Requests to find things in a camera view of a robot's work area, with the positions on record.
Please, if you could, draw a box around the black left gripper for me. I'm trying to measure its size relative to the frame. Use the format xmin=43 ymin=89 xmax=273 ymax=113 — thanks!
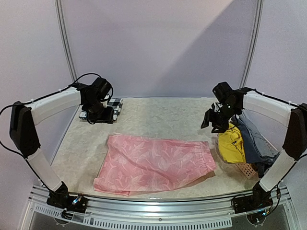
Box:
xmin=85 ymin=98 xmax=115 ymax=124

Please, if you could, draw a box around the black white checkered shirt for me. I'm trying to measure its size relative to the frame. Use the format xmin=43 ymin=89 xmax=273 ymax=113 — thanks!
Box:
xmin=79 ymin=98 xmax=123 ymax=122

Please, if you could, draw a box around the pink garment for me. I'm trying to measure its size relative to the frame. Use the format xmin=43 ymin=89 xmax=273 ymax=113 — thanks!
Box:
xmin=94 ymin=134 xmax=216 ymax=196

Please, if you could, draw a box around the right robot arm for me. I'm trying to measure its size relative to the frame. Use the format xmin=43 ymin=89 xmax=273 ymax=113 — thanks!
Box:
xmin=201 ymin=81 xmax=307 ymax=209

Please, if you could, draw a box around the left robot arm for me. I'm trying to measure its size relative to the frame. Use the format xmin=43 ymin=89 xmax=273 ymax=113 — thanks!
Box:
xmin=9 ymin=77 xmax=113 ymax=208

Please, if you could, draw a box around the pink laundry basket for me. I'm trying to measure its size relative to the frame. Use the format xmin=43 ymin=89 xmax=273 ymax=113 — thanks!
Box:
xmin=235 ymin=162 xmax=256 ymax=179

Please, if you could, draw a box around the yellow garment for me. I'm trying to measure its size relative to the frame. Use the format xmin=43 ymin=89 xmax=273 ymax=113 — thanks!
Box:
xmin=218 ymin=123 xmax=246 ymax=163

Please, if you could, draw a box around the navy blue garment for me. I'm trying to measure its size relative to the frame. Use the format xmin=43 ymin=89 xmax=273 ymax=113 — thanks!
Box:
xmin=231 ymin=115 xmax=280 ymax=178

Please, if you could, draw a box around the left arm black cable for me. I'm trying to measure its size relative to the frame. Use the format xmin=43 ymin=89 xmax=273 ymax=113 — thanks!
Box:
xmin=0 ymin=72 xmax=115 ymax=159

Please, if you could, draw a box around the aluminium front rail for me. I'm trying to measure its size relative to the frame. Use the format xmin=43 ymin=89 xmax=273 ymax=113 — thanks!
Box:
xmin=22 ymin=188 xmax=299 ymax=230

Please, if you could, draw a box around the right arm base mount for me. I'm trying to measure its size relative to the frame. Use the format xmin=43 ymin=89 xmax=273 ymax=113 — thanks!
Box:
xmin=230 ymin=184 xmax=273 ymax=214

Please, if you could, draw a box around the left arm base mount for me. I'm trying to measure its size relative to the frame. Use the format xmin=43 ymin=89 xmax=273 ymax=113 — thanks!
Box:
xmin=47 ymin=182 xmax=89 ymax=213

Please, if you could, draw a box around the left corner wall post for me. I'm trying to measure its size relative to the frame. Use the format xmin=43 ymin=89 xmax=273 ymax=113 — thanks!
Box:
xmin=55 ymin=0 xmax=77 ymax=81

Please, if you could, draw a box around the corner wall post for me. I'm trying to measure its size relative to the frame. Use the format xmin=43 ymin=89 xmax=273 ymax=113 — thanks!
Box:
xmin=55 ymin=0 xmax=77 ymax=81
xmin=239 ymin=0 xmax=264 ymax=88

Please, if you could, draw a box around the right corner wall post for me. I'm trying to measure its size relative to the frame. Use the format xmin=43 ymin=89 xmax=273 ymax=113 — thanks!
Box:
xmin=239 ymin=0 xmax=264 ymax=88

